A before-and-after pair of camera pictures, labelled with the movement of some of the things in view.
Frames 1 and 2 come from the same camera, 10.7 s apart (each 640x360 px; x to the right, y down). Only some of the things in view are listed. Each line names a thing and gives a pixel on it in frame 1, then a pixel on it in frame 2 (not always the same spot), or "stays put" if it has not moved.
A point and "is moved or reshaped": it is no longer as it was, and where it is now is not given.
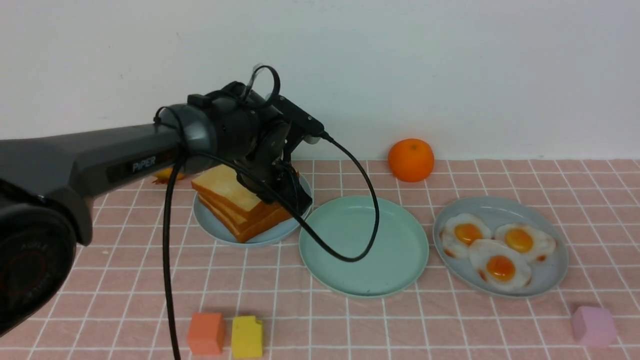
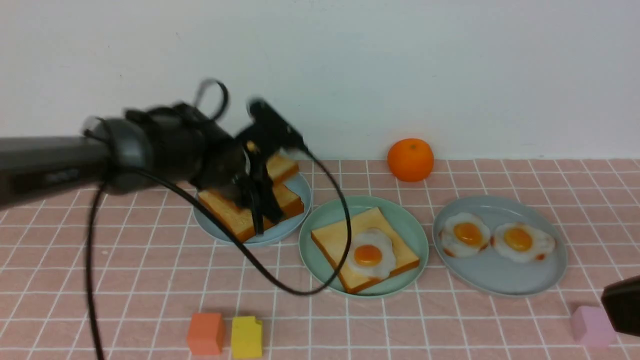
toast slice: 222,187 is moved or reshaped
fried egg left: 458,231 stays put
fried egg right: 523,238 stays put
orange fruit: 411,160 stays put
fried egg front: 498,266 → 371,253
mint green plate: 396,262 stays put
